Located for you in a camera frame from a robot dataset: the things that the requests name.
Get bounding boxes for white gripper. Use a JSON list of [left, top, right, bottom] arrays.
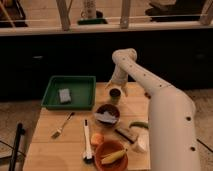
[[105, 65, 128, 97]]

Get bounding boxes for dark green cup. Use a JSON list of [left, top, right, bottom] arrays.
[[109, 88, 121, 104]]

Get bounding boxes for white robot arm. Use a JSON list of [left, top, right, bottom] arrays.
[[108, 48, 201, 171]]

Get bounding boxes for green plastic tray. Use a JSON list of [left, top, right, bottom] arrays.
[[41, 76, 96, 110]]

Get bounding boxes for dark brown bowl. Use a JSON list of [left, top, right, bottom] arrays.
[[94, 104, 120, 125]]

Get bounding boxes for crumpled white cloth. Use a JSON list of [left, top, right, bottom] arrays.
[[95, 112, 117, 124]]

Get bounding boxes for green pepper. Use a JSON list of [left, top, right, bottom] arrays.
[[129, 122, 149, 129]]

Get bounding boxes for dark brown block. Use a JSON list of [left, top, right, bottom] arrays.
[[115, 128, 137, 144]]

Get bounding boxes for grey sponge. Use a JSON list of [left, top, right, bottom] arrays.
[[59, 89, 71, 103]]

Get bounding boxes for silver fork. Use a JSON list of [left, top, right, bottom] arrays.
[[51, 112, 75, 139]]

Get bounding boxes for orange fruit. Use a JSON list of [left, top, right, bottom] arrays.
[[91, 133, 104, 146]]

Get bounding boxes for orange bowl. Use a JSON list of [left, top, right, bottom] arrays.
[[94, 140, 128, 171]]

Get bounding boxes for yellow corn cob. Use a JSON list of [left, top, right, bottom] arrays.
[[101, 149, 126, 165]]

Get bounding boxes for black chair leg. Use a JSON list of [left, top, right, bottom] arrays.
[[8, 123, 25, 171]]

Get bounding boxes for green base plate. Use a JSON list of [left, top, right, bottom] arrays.
[[77, 18, 108, 25]]

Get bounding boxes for black cable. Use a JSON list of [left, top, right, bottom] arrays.
[[196, 138, 213, 154]]

